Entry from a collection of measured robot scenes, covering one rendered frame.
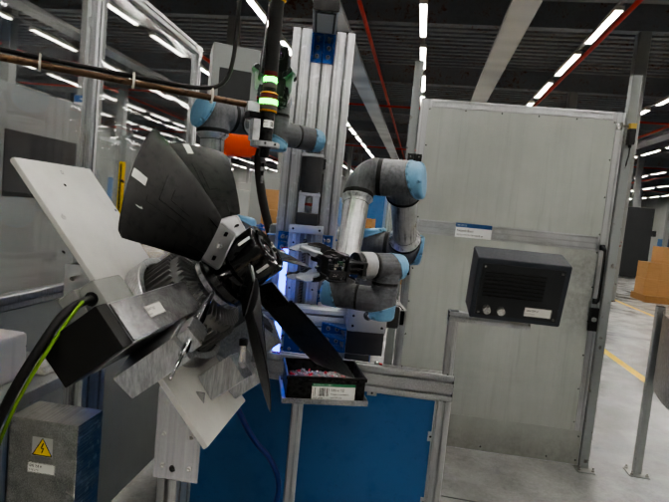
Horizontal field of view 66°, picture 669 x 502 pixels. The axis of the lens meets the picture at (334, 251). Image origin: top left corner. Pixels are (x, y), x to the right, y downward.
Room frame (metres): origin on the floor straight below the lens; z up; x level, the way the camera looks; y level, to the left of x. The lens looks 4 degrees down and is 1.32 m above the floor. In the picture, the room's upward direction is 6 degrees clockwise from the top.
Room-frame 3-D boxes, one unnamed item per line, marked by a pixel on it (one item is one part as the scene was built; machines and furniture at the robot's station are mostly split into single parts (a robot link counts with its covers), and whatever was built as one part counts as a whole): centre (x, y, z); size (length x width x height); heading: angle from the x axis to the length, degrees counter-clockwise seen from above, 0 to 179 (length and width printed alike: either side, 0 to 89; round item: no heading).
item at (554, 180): (2.93, -0.95, 1.10); 1.21 x 0.06 x 2.20; 84
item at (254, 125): (1.24, 0.20, 1.50); 0.09 x 0.07 x 0.10; 119
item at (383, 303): (1.48, -0.14, 1.08); 0.11 x 0.08 x 0.11; 78
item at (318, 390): (1.43, 0.00, 0.85); 0.22 x 0.17 x 0.07; 99
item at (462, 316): (1.54, -0.48, 1.04); 0.24 x 0.03 x 0.03; 84
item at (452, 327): (1.55, -0.38, 0.96); 0.03 x 0.03 x 0.20; 84
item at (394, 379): (1.60, 0.05, 0.82); 0.90 x 0.04 x 0.08; 84
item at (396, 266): (1.48, -0.15, 1.17); 0.11 x 0.08 x 0.09; 120
